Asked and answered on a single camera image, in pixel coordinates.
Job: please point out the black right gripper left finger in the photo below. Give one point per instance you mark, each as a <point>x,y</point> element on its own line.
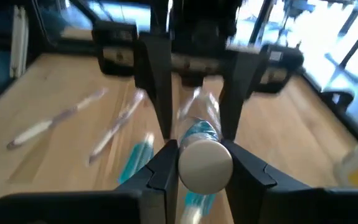
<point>163,174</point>

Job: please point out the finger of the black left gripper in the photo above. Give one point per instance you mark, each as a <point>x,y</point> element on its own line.
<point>157,68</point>
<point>239,81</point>

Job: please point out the teal capped tube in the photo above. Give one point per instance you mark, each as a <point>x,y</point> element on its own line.
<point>199,200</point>

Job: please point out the large window dark frame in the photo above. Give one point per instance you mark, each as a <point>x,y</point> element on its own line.
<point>315,37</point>

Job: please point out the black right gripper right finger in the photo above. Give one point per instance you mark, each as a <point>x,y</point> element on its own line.
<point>247,177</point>

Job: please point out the purple toothbrush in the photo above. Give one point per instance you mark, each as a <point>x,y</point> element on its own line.
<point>38,127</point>
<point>116,124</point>

